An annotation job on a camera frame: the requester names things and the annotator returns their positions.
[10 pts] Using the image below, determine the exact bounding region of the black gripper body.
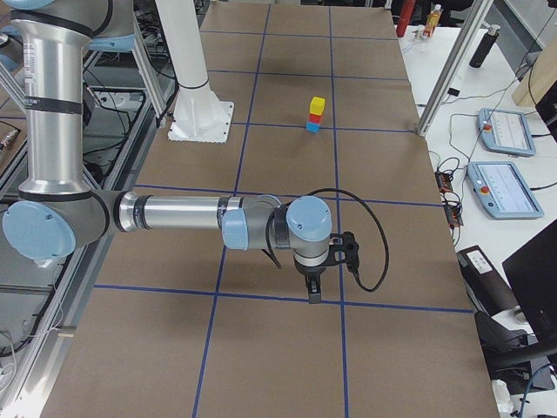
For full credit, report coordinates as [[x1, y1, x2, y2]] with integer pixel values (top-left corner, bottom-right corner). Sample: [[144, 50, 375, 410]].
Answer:
[[293, 258, 332, 282]]

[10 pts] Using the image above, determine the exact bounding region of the blue wooden cube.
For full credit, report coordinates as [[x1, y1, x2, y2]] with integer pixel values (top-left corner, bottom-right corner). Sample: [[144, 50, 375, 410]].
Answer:
[[305, 122, 320, 132]]

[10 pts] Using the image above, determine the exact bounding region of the red wooden cube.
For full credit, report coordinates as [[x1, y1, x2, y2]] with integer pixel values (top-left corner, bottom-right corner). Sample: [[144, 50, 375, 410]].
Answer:
[[307, 113, 323, 125]]

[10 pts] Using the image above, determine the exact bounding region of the yellow wooden cube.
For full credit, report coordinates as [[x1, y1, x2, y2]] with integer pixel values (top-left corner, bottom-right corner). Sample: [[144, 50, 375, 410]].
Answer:
[[309, 96, 326, 116]]

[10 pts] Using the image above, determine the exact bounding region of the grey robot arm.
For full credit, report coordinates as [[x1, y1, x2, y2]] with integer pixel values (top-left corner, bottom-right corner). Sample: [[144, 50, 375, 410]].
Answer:
[[2, 1, 333, 303]]

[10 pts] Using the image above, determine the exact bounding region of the teach pendant tablet near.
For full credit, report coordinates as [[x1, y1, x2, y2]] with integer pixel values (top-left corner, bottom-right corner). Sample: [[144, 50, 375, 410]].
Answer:
[[466, 161, 544, 219]]

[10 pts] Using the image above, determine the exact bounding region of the teach pendant tablet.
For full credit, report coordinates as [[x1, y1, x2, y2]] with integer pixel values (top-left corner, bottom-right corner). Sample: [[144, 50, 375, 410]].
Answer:
[[466, 161, 544, 219], [478, 108, 536, 158]]

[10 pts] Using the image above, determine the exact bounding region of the black monitor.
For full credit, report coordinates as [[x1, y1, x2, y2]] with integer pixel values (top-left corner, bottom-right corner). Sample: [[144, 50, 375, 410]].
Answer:
[[503, 230, 556, 338]]

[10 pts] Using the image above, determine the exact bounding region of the small black square pad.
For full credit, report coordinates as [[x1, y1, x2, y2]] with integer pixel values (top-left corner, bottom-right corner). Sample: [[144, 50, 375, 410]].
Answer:
[[447, 88, 460, 97]]

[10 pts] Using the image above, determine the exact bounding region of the teach pendant tablet far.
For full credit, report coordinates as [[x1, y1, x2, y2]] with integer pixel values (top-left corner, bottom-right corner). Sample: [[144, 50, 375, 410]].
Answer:
[[478, 108, 536, 158]]

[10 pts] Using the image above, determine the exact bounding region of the red cylinder bottle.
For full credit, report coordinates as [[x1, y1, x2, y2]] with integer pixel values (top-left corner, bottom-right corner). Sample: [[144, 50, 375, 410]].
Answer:
[[396, 0, 415, 37]]

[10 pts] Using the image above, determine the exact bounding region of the black water bottle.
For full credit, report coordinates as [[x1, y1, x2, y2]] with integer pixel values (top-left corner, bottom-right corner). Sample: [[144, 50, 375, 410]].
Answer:
[[468, 24, 500, 69]]

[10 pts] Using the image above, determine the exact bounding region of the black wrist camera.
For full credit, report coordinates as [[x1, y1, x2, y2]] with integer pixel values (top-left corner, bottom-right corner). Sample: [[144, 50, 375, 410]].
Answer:
[[328, 232, 359, 278]]

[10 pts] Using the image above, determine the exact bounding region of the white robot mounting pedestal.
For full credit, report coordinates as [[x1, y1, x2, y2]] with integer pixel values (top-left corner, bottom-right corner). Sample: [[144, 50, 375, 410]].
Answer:
[[156, 0, 234, 144]]

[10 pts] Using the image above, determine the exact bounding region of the aluminium frame post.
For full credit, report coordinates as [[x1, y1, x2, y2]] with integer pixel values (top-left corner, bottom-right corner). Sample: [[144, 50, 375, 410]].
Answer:
[[415, 0, 493, 137]]

